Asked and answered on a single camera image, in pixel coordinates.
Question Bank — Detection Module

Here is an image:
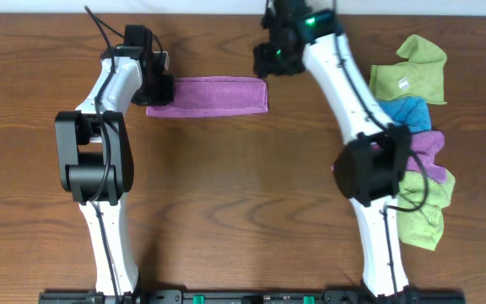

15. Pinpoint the purple cloth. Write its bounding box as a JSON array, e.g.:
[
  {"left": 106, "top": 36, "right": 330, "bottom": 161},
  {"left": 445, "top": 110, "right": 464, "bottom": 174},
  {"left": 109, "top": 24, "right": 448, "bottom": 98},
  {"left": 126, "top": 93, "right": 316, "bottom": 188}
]
[
  {"left": 146, "top": 76, "right": 268, "bottom": 118},
  {"left": 331, "top": 129, "right": 449, "bottom": 184}
]

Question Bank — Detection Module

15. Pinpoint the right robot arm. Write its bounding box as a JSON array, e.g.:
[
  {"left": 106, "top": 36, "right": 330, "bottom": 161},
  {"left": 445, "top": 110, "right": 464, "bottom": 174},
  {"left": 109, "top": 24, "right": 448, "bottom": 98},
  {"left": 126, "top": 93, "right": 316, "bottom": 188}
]
[{"left": 254, "top": 0, "right": 411, "bottom": 302}]

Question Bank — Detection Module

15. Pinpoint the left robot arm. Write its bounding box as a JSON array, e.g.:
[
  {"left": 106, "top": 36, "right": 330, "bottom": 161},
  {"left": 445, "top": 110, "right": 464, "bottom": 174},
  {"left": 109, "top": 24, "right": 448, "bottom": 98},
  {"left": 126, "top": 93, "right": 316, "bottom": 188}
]
[{"left": 55, "top": 24, "right": 175, "bottom": 303}]

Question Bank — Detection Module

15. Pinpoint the upper green cloth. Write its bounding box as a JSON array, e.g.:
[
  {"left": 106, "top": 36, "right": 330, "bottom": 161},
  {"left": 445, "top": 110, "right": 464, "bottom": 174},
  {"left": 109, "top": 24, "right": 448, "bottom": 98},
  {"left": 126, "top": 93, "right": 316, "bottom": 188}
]
[{"left": 369, "top": 35, "right": 447, "bottom": 105}]

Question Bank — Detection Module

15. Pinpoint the green cloth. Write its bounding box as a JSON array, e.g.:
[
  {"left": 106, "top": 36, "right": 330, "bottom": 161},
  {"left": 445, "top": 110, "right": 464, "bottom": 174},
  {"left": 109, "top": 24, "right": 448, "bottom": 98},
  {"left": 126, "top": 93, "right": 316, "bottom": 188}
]
[
  {"left": 397, "top": 169, "right": 456, "bottom": 251},
  {"left": 369, "top": 35, "right": 447, "bottom": 105}
]

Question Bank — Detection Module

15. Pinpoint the blue cloth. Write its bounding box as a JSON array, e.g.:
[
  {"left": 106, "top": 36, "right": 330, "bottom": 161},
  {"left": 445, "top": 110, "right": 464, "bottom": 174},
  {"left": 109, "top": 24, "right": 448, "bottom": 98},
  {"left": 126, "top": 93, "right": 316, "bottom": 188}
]
[{"left": 377, "top": 96, "right": 432, "bottom": 133}]

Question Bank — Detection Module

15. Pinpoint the lower green cloth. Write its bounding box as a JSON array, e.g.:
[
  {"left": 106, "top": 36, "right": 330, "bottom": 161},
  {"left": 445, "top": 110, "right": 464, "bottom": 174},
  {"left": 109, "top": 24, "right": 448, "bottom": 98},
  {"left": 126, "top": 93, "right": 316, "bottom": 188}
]
[{"left": 397, "top": 169, "right": 456, "bottom": 251}]

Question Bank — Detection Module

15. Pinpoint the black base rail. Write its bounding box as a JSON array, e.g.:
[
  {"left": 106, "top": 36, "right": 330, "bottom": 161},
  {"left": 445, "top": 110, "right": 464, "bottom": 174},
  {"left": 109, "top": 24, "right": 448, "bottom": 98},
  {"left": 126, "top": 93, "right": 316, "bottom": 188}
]
[{"left": 38, "top": 288, "right": 467, "bottom": 304}]

